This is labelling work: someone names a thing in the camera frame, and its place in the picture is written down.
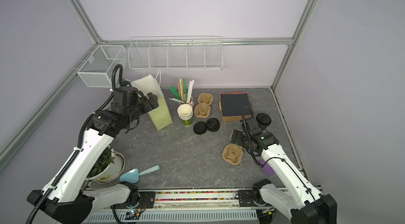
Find black paper coffee cup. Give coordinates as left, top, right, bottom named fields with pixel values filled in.
left=256, top=113, right=272, bottom=130

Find purple pink spatula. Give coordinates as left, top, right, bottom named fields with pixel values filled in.
left=259, top=160, right=275, bottom=175

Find cardboard box of napkins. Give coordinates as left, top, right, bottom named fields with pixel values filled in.
left=219, top=92, right=254, bottom=122

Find white wrapped straw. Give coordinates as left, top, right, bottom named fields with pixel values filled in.
left=187, top=80, right=195, bottom=103

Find pink straw holder cup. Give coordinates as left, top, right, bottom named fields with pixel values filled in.
left=187, top=97, right=194, bottom=107

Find brown wrapped straw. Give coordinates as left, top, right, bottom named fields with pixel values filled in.
left=177, top=80, right=184, bottom=101

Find brown pulp cup carriers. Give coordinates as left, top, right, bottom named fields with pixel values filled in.
left=194, top=93, right=214, bottom=119

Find black cup lid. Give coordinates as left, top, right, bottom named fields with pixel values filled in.
left=206, top=118, right=220, bottom=132

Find potted green plant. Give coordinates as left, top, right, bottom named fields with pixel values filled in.
left=85, top=146, right=125, bottom=184

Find white green paper bag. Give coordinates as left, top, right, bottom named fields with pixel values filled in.
left=131, top=71, right=173, bottom=131

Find small white wire basket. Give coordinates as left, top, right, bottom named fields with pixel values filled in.
left=78, top=45, right=128, bottom=88

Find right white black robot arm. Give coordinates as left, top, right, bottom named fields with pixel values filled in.
left=239, top=107, right=338, bottom=224

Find teal plastic scoop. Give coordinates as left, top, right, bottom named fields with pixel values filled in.
left=120, top=165, right=160, bottom=184

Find single brown pulp cup carrier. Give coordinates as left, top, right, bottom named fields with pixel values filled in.
left=222, top=129, right=244, bottom=165

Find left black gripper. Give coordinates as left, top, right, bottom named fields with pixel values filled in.
left=126, top=92, right=159, bottom=124

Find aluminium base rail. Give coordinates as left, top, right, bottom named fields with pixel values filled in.
left=61, top=186, right=331, bottom=213

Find long white wire basket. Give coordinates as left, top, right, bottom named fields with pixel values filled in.
left=127, top=36, right=224, bottom=70

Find stack of paper cups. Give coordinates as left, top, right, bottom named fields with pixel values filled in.
left=177, top=104, right=194, bottom=127

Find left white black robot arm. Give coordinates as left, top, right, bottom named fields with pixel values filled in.
left=26, top=64, right=159, bottom=224

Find stack of black lids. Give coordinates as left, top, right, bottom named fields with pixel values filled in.
left=193, top=121, right=207, bottom=135

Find green wrapped straw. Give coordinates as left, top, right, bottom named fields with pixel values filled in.
left=169, top=85, right=182, bottom=100
left=182, top=78, right=187, bottom=102

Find white ribbed cable duct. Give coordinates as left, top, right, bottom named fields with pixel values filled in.
left=82, top=210, right=259, bottom=224

